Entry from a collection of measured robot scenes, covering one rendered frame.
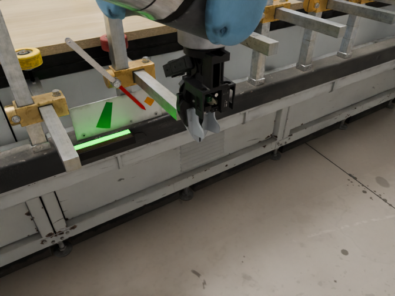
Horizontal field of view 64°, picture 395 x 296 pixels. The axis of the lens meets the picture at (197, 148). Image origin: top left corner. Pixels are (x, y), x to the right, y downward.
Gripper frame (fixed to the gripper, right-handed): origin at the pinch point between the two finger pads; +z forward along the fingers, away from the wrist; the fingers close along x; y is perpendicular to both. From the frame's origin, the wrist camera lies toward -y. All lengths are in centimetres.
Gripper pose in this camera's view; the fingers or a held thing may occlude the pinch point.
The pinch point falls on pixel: (197, 134)
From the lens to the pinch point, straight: 67.3
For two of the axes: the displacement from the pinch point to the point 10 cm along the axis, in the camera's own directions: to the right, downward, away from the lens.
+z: 0.0, 8.0, 6.0
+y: 5.3, 5.1, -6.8
